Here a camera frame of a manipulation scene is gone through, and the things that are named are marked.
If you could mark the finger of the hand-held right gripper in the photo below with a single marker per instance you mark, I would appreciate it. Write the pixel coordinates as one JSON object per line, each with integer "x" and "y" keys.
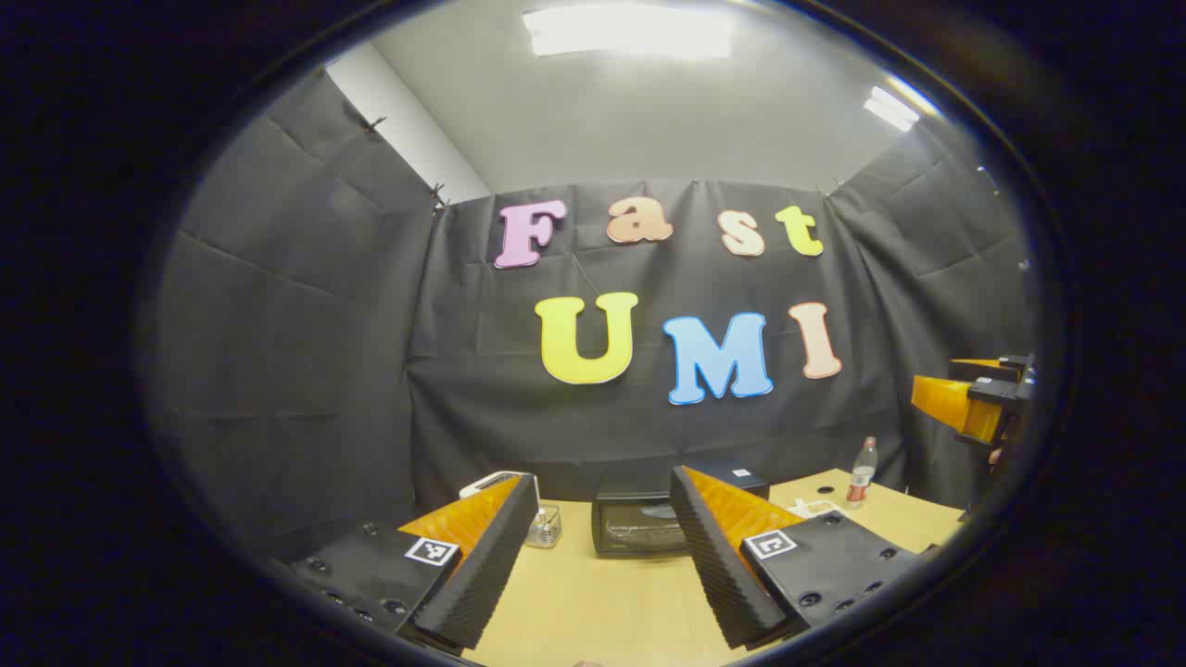
{"x": 982, "y": 366}
{"x": 954, "y": 403}

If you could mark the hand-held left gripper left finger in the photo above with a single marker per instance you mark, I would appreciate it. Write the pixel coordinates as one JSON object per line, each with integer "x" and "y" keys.
{"x": 491, "y": 565}

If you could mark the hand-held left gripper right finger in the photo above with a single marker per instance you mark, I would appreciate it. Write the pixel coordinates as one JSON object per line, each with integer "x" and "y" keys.
{"x": 718, "y": 565}

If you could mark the black electric oven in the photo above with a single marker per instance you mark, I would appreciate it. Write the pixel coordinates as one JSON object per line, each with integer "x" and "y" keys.
{"x": 630, "y": 528}

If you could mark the clear glass holder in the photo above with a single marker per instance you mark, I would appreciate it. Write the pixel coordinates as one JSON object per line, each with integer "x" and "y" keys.
{"x": 544, "y": 530}

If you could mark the white toaster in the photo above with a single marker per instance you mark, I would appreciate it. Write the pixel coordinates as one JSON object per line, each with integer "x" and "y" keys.
{"x": 486, "y": 482}

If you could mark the white divided plate with beans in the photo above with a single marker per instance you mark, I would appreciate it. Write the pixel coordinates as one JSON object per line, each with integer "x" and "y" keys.
{"x": 815, "y": 507}

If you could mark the clear plastic bottle red label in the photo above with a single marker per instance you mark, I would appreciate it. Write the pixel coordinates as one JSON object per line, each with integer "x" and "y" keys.
{"x": 861, "y": 477}

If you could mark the black backdrop cloth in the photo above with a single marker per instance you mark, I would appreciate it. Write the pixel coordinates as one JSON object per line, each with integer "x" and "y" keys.
{"x": 306, "y": 371}

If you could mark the ceiling light panel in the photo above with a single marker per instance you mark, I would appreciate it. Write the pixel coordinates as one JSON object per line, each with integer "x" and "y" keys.
{"x": 891, "y": 106}
{"x": 630, "y": 28}

